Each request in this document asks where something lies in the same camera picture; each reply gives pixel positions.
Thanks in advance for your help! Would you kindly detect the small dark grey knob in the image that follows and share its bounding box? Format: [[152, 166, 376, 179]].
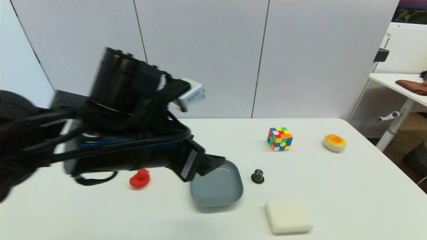
[[251, 169, 265, 184]]

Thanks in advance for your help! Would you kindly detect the red rubber duck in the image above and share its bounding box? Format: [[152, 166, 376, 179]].
[[129, 168, 151, 189]]

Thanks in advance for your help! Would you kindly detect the grey square plate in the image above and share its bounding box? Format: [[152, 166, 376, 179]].
[[190, 160, 244, 207]]

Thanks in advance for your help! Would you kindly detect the multicoloured puzzle cube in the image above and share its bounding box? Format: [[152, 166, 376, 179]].
[[267, 127, 294, 152]]

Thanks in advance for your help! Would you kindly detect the white square foam block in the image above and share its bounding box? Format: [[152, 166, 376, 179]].
[[265, 199, 314, 235]]

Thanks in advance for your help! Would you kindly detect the yellow egg tart toy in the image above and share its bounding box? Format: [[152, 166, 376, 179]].
[[323, 134, 347, 153]]

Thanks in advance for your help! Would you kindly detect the white side desk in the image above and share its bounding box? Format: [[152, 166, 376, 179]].
[[369, 73, 427, 153]]

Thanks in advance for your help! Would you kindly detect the dark floor bin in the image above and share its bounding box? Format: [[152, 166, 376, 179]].
[[403, 141, 427, 178]]

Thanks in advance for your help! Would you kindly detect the brown cloth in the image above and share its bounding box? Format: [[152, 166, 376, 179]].
[[395, 80, 427, 97]]

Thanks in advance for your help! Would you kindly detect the white pegboard panel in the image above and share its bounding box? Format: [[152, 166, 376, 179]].
[[346, 23, 427, 139]]

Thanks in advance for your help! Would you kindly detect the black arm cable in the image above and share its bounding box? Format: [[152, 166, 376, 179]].
[[0, 110, 193, 186]]

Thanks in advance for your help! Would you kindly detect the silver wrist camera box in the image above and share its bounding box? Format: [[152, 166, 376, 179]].
[[176, 78, 206, 113]]

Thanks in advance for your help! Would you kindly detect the white desk crank handle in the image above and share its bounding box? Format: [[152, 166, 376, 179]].
[[378, 112, 401, 123]]

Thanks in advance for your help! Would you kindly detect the black clamp bracket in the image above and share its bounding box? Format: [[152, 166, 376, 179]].
[[373, 49, 390, 63]]

